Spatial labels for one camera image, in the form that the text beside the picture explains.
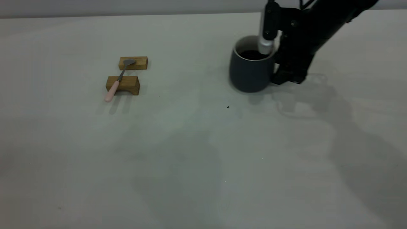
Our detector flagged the rectangular wooden block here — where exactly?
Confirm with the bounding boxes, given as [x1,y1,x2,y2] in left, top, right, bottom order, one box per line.
[119,56,148,71]

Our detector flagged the dark coffee liquid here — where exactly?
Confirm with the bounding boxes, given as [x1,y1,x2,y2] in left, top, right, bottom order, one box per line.
[239,50,267,61]

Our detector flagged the dark grey ceramic mug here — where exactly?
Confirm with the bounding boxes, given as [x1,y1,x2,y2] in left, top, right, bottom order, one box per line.
[230,35,278,93]

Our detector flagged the wrist camera with silver barrel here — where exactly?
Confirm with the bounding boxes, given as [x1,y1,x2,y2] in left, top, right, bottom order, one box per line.
[258,0,281,55]

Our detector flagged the metal spoon with pink handle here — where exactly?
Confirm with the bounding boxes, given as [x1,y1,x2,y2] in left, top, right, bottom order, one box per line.
[104,59,137,103]

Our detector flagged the arched wooden block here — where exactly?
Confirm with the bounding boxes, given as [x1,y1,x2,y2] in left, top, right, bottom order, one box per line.
[106,76,141,96]

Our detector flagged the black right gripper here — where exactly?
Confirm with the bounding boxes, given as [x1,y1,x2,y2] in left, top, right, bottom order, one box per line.
[271,6,322,85]

